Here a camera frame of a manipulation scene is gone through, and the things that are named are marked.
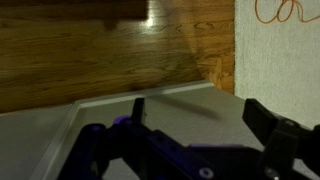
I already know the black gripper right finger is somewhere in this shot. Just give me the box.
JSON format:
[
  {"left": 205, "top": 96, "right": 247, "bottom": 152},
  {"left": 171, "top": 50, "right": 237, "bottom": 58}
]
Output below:
[{"left": 242, "top": 99, "right": 320, "bottom": 180}]

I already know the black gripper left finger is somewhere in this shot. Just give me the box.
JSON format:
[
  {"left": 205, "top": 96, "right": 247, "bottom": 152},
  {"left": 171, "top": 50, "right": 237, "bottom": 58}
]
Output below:
[{"left": 58, "top": 98, "right": 262, "bottom": 180}]

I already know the orange cable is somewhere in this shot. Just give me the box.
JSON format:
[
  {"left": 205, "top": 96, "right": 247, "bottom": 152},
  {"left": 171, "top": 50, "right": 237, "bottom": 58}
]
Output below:
[{"left": 254, "top": 0, "right": 320, "bottom": 25}]

